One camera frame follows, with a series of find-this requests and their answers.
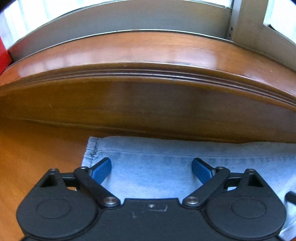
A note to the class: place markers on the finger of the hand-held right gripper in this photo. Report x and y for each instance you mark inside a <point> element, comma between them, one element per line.
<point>291,198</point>

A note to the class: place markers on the light blue jeans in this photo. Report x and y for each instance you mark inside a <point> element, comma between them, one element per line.
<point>152,171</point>

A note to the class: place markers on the red box with white lid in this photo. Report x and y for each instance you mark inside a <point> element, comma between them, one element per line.
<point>4,58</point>

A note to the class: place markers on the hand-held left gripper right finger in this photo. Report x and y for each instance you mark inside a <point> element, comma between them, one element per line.
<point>201,170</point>

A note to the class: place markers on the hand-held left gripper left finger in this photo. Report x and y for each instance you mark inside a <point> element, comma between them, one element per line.
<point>101,170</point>

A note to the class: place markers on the wooden window surround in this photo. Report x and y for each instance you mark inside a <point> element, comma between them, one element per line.
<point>138,48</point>

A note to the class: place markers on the window with metal frame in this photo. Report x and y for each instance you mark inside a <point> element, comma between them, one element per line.
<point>138,16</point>

